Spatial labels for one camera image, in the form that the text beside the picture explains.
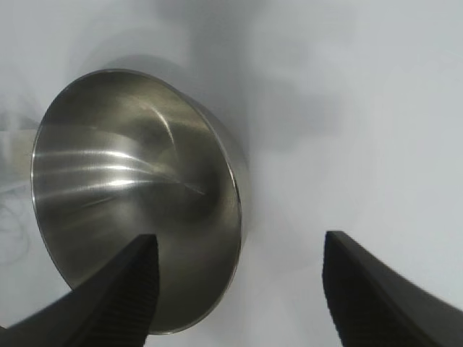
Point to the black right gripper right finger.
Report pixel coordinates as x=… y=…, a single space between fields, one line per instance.
x=380 y=311

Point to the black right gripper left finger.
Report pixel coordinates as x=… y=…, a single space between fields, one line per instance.
x=101 y=311

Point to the stainless steel mixing bowl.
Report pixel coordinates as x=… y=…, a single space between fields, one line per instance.
x=126 y=173

